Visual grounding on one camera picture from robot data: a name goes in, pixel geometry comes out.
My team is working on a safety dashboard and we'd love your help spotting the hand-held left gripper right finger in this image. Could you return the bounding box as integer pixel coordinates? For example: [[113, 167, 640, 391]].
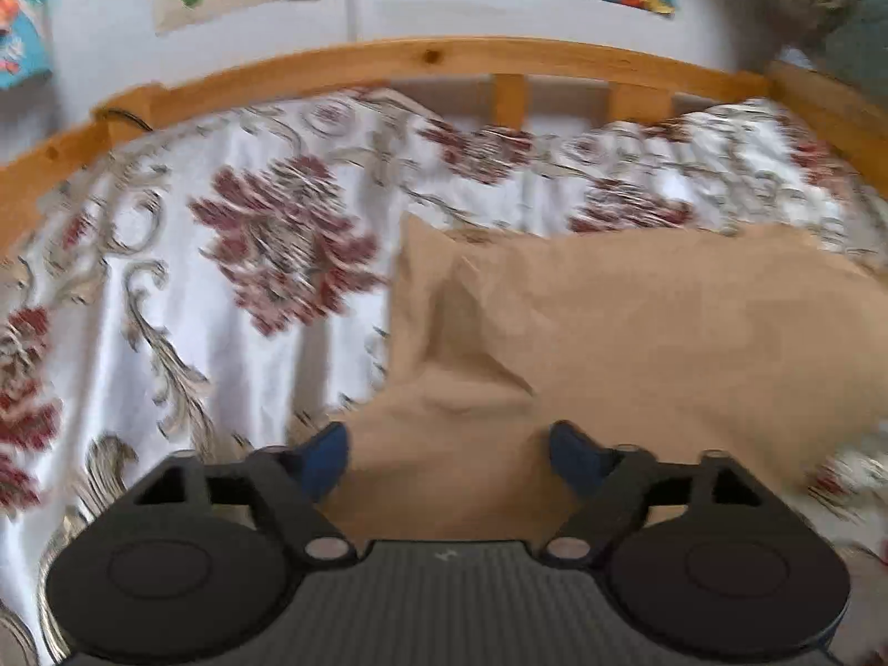
[[537, 420, 765, 567]]

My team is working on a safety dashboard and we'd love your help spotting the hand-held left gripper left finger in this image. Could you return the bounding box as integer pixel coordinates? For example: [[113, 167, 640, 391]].
[[132, 422, 359, 565]]

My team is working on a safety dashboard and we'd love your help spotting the tan hooded jacket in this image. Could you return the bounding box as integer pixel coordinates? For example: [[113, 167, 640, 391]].
[[319, 213, 888, 543]]

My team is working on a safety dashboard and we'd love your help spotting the floral satin bedsheet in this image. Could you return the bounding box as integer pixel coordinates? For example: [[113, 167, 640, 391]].
[[0, 87, 888, 666]]

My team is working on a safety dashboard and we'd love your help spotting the bagged bedding bundle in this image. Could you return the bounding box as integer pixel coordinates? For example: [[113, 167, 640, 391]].
[[752, 0, 888, 107]]

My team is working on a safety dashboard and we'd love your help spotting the black cable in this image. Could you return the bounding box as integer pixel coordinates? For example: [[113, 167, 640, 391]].
[[93, 104, 155, 134]]

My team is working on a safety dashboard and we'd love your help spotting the wooden bed frame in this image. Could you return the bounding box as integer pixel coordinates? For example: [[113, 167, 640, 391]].
[[0, 37, 888, 252]]

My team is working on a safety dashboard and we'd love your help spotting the torn curled wall poster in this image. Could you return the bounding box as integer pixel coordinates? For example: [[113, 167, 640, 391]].
[[0, 0, 56, 92]]

